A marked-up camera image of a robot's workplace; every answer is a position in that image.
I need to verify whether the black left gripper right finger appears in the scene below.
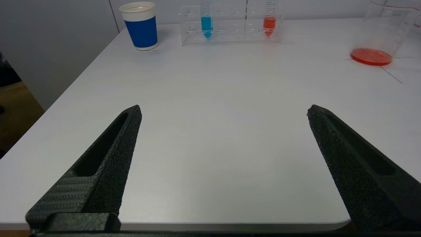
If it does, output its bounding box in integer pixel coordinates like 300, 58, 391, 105
307, 104, 421, 232

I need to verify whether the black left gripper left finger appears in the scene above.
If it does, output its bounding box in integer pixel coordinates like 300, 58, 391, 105
26, 105, 142, 230

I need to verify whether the clear glass beaker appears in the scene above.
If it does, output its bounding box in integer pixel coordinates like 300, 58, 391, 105
350, 0, 421, 66

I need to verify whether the test tube with blue pigment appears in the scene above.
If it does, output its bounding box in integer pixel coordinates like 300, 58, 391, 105
200, 0, 214, 39

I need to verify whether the test tube with red pigment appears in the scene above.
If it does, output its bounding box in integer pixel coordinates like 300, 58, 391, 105
263, 0, 277, 37

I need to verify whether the clear acrylic test tube rack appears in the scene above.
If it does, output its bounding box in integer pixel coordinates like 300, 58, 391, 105
179, 0, 284, 46

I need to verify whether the blue white paper cup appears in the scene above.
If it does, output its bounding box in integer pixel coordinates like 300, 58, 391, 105
119, 2, 159, 51

